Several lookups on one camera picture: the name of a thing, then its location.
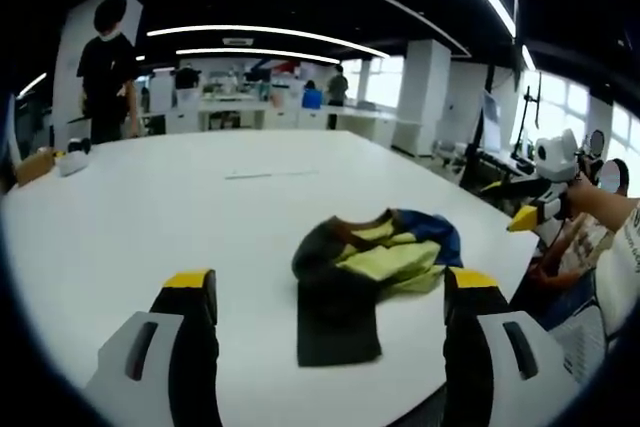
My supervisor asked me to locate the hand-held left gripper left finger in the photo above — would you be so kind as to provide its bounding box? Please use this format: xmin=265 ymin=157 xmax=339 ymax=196
xmin=83 ymin=269 xmax=222 ymax=427

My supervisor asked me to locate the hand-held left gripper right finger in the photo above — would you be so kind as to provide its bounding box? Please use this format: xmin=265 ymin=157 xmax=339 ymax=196
xmin=441 ymin=266 xmax=582 ymax=427

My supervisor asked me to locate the multicoloured garment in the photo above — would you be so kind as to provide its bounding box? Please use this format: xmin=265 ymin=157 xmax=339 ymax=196
xmin=291 ymin=207 xmax=464 ymax=368

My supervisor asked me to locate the black monitor stand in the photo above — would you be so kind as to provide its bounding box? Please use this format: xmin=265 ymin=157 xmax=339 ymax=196
xmin=514 ymin=70 xmax=545 ymax=164

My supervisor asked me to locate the standing white board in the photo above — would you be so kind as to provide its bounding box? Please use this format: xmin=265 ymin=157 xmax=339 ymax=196
xmin=479 ymin=89 xmax=503 ymax=152

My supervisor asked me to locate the blue and white mesh chair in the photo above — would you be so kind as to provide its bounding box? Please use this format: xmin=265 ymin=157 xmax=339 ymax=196
xmin=547 ymin=274 xmax=624 ymax=384

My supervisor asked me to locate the person's white printed shirt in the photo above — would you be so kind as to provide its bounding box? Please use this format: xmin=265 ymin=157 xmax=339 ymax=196
xmin=532 ymin=204 xmax=640 ymax=348

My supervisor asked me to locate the white device with black top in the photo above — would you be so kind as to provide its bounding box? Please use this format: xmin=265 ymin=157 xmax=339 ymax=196
xmin=55 ymin=137 xmax=93 ymax=177

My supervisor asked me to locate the cardboard box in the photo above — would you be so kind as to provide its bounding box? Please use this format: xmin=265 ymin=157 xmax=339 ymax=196
xmin=13 ymin=147 xmax=57 ymax=187

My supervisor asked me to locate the white background desk row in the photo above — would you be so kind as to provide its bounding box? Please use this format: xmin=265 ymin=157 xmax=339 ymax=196
xmin=144 ymin=96 xmax=424 ymax=144

